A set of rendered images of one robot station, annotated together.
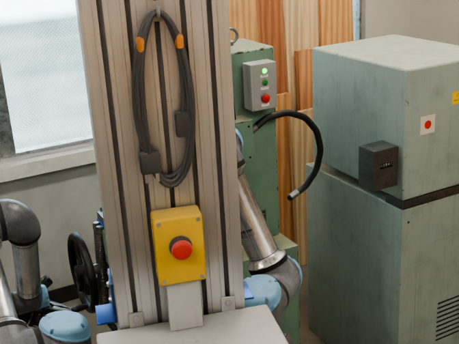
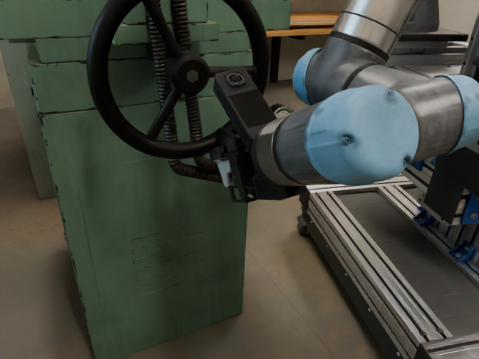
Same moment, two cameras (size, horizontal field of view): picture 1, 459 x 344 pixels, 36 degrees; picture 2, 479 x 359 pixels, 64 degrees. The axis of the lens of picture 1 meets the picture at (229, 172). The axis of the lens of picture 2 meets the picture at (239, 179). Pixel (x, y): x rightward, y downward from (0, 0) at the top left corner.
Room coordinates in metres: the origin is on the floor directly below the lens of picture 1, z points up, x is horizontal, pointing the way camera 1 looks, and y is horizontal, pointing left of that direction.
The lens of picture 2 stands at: (2.09, 1.13, 0.95)
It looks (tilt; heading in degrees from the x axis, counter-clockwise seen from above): 29 degrees down; 269
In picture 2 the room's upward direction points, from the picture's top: 2 degrees clockwise
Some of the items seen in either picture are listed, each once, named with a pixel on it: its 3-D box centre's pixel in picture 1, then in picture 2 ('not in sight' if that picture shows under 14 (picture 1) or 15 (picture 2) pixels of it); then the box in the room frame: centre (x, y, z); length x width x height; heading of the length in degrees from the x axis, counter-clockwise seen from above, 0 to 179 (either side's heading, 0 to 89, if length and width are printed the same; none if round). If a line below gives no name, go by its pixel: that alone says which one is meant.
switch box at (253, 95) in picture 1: (259, 84); not in sight; (2.33, -0.12, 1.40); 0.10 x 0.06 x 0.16; 116
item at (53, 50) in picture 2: not in sight; (141, 37); (2.29, 0.28, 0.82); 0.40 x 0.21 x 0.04; 26
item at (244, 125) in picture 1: (237, 140); not in sight; (2.28, -0.03, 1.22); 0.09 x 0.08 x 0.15; 116
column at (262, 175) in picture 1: (236, 142); not in sight; (2.45, -0.03, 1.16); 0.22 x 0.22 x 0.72; 26
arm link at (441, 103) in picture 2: not in sight; (408, 114); (1.92, 0.76, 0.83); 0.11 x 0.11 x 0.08; 25
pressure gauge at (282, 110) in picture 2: not in sight; (278, 121); (1.99, 0.30, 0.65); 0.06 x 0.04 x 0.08; 26
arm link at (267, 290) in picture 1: (259, 305); not in sight; (1.60, -0.06, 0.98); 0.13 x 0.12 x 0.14; 155
